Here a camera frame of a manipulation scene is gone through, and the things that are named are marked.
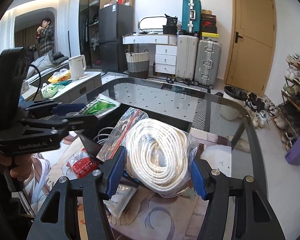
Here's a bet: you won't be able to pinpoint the red white balloon glue pack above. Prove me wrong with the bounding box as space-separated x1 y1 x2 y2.
66 148 100 178

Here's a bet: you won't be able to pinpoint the white medicine sachet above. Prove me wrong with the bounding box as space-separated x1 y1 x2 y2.
103 184 137 218

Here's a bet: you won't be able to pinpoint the light blue cable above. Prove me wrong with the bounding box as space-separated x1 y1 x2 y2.
92 126 114 144

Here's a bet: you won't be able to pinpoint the green white medicine pack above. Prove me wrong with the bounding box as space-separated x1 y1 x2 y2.
76 94 121 118

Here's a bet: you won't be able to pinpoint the bagged white striped rope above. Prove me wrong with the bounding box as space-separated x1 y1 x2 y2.
96 107 199 198

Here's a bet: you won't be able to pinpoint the person's left hand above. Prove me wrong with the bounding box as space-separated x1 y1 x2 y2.
0 151 33 181

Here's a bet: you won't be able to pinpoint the beige slipper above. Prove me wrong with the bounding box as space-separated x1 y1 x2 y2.
234 138 250 153

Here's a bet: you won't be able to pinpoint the grey side cabinet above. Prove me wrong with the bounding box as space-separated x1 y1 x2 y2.
22 72 102 103

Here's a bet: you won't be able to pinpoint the white electric kettle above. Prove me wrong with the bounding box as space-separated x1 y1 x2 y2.
68 55 87 80

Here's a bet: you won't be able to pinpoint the person in plaid shirt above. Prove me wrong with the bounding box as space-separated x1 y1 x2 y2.
36 18 55 56

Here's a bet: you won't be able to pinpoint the white trash bin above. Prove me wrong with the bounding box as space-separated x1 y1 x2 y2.
219 85 248 122

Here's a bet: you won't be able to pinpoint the wooden shoe rack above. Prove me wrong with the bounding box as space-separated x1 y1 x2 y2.
273 53 300 150

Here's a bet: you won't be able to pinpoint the woven laundry basket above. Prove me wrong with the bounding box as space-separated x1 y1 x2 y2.
126 49 149 79

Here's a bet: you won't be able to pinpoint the black refrigerator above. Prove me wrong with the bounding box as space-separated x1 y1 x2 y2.
99 3 134 72

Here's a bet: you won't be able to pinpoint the dark tall wardrobe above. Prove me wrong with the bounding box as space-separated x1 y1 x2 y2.
78 0 115 68

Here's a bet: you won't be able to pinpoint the silver suitcase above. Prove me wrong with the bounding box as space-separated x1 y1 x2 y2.
194 40 222 89

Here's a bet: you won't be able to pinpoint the white drawer desk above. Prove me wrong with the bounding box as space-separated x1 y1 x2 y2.
122 34 177 75

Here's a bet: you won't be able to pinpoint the black handbag on desk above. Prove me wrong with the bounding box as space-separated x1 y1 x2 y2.
162 14 178 35

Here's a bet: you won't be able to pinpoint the white suitcase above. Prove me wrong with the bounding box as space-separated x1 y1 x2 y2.
175 35 199 80

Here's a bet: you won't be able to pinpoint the wooden door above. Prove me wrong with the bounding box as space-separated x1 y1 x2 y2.
224 0 276 96

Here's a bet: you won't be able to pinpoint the stacked shoe boxes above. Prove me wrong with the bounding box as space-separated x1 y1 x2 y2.
201 9 219 42

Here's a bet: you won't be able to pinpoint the teal suitcase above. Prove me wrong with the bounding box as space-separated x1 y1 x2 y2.
181 0 202 37

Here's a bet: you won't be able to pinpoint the oval black frame mirror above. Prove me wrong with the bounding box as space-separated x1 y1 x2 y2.
138 16 167 33

